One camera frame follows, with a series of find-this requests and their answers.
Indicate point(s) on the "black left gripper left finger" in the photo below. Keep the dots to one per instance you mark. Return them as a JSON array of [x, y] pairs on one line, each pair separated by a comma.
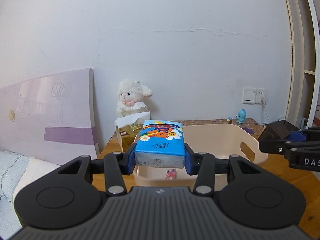
[[74, 192]]

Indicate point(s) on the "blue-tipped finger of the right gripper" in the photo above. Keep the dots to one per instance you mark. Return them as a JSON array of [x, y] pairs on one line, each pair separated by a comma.
[[310, 134]]

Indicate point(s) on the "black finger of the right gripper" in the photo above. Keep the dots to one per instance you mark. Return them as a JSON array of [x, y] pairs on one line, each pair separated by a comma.
[[300, 155]]

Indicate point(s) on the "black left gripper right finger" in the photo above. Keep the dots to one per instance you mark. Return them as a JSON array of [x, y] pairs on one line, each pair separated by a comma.
[[245, 192]]

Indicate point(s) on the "blue tissue pack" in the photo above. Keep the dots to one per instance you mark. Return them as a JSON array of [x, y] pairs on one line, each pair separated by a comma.
[[160, 144]]

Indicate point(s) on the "small black box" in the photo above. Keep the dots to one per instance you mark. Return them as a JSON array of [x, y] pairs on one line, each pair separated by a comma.
[[277, 130]]

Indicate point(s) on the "white pillow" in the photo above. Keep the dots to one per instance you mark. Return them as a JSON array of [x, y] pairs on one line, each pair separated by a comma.
[[35, 169]]

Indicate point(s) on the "beige plastic storage bin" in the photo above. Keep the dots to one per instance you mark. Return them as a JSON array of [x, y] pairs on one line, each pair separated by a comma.
[[220, 140]]

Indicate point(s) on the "light blue bed sheet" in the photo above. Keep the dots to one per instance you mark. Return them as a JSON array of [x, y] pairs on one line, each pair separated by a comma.
[[13, 167]]

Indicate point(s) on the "small blue figurine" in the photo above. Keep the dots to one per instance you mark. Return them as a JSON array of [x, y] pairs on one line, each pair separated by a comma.
[[241, 116]]

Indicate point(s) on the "purple white bed headboard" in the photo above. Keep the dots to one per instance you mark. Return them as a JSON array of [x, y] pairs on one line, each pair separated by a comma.
[[50, 118]]

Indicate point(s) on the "yellow tissue box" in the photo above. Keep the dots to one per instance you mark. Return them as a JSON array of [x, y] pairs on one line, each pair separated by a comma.
[[128, 127]]

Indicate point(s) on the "red item inside bin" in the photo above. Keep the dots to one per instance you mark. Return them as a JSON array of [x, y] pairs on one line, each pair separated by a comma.
[[171, 174]]

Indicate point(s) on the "white plush lamb toy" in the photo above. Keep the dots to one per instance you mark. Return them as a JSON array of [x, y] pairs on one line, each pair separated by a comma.
[[131, 95]]

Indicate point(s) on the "white shelf frame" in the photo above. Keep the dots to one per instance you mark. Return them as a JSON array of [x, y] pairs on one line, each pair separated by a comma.
[[303, 106]]

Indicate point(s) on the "white wall switch socket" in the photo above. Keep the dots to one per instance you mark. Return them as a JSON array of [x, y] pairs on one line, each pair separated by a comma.
[[254, 96]]

